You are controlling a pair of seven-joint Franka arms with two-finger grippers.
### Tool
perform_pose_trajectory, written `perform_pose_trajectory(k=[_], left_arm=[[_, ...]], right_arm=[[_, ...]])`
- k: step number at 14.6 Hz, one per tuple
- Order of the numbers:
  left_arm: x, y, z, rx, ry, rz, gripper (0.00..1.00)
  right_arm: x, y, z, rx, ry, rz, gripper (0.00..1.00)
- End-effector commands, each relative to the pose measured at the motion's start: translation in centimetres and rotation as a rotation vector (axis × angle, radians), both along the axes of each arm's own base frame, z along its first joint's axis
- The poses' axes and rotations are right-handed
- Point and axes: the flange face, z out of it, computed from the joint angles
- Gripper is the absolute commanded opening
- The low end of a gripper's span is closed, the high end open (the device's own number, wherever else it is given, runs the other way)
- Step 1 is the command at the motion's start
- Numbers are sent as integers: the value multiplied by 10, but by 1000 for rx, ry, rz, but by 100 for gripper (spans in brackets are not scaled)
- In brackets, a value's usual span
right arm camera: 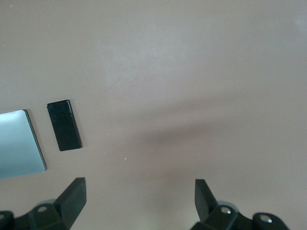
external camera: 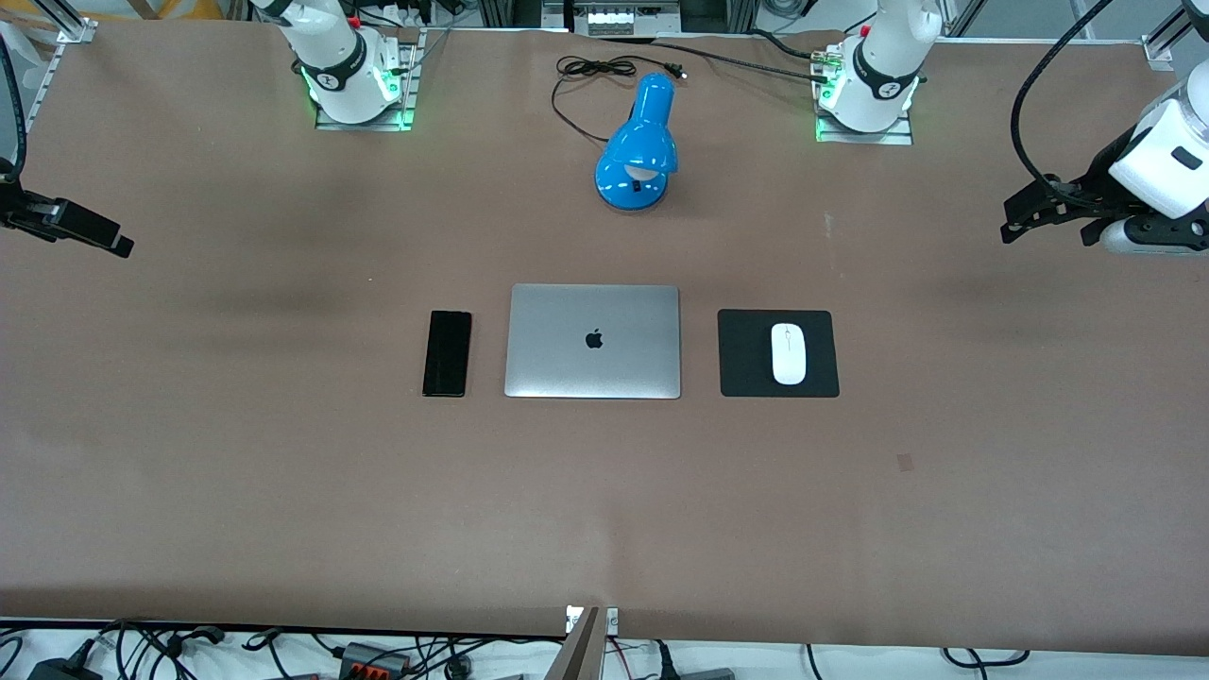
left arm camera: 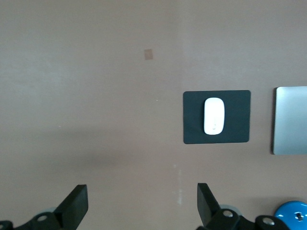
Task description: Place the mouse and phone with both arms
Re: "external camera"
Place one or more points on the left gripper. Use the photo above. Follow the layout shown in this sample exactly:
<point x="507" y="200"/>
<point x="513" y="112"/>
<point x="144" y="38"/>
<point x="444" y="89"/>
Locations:
<point x="1098" y="177"/>

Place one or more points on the white computer mouse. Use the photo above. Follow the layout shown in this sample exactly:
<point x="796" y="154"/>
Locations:
<point x="788" y="354"/>

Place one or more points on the black smartphone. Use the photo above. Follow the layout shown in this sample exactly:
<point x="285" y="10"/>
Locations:
<point x="447" y="354"/>

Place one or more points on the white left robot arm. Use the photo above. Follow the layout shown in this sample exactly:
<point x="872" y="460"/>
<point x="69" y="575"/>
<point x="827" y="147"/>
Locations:
<point x="878" y="57"/>

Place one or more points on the black mouse pad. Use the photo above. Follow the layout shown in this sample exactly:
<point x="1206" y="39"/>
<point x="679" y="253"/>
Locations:
<point x="746" y="364"/>

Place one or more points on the blue desk lamp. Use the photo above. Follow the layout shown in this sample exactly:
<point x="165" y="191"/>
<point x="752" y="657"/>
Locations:
<point x="640" y="142"/>

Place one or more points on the black power adapter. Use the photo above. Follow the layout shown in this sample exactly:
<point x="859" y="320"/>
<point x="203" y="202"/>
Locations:
<point x="66" y="669"/>

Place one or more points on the white power strip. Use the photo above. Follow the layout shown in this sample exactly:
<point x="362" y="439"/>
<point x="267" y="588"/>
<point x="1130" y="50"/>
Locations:
<point x="621" y="23"/>

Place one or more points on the silver closed laptop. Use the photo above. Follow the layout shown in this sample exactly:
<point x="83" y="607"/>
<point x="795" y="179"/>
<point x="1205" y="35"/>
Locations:
<point x="592" y="364"/>

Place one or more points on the grey box with orange connectors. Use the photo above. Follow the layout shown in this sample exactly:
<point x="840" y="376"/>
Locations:
<point x="375" y="658"/>

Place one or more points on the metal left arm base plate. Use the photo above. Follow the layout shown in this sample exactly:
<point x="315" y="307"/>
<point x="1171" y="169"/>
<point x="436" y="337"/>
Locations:
<point x="897" y="135"/>

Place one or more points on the aluminium frame corner bracket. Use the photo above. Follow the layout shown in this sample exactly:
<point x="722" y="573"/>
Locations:
<point x="1164" y="42"/>
<point x="71" y="24"/>

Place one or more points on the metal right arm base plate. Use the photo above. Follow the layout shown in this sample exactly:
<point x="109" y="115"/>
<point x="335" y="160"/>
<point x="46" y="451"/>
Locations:
<point x="411" y="76"/>

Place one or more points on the wooden camera mount post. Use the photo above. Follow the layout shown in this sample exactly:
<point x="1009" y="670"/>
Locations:
<point x="584" y="652"/>

